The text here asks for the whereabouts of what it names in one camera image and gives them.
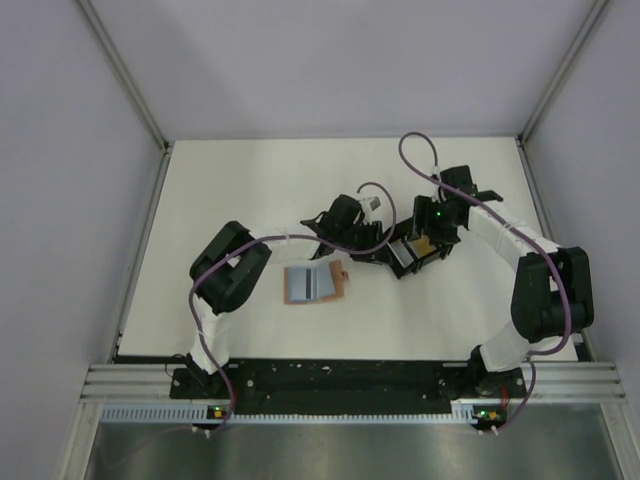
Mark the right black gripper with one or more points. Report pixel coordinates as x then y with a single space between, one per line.
423 208

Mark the brown leather card holder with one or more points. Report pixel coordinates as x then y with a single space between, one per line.
340 277

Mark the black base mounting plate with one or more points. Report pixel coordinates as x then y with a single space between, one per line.
343 387

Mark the shiny metal sheet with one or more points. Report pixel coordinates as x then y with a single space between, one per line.
545 442

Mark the left aluminium frame post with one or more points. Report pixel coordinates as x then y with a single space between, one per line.
121 72

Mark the gold credit card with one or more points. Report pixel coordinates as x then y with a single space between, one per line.
422 246

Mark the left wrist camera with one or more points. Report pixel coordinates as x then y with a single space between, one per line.
371 203

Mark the aluminium frame post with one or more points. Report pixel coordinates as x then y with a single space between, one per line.
121 72
596 14

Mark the grey slotted cable duct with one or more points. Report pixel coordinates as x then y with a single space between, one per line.
211 415

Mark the black plastic card box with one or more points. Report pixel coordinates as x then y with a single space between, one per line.
405 256

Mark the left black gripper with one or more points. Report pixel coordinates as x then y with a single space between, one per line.
372 231

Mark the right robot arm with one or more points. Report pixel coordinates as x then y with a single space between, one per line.
552 296

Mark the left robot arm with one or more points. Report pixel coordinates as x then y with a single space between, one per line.
226 272

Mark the right aluminium frame post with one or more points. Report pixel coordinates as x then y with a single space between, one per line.
596 14

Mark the aluminium front rail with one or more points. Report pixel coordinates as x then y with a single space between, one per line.
556 383

